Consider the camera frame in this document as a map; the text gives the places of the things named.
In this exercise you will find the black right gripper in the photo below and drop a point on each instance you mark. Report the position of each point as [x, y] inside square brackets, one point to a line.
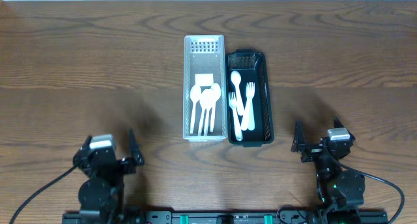
[318, 150]

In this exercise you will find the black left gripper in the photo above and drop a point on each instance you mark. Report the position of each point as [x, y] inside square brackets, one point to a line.
[109, 159]

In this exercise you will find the cream plastic fork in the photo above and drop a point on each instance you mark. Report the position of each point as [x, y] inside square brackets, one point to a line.
[250, 93]

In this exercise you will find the pink plastic fork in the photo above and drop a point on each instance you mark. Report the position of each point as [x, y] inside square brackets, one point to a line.
[236, 123]

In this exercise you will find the white plastic fork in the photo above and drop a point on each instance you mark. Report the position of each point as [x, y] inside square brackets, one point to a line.
[236, 79]

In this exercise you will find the white plastic spoon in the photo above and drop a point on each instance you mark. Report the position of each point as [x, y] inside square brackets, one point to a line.
[216, 93]
[195, 95]
[203, 103]
[208, 100]

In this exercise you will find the mint green plastic fork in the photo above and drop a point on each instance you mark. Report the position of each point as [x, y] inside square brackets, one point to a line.
[251, 122]

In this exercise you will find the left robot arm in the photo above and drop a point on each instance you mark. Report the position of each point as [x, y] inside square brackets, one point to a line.
[102, 195]

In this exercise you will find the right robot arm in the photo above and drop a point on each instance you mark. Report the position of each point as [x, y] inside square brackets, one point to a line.
[341, 191]

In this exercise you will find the dark green perforated basket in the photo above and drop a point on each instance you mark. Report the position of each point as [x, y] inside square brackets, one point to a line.
[252, 67]

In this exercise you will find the white label sticker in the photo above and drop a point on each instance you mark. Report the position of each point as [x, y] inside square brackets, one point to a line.
[204, 80]

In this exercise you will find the clear perforated plastic basket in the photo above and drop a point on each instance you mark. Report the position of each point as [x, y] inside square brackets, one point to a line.
[204, 54]

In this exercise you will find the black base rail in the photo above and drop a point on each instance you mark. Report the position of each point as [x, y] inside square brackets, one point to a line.
[286, 214]

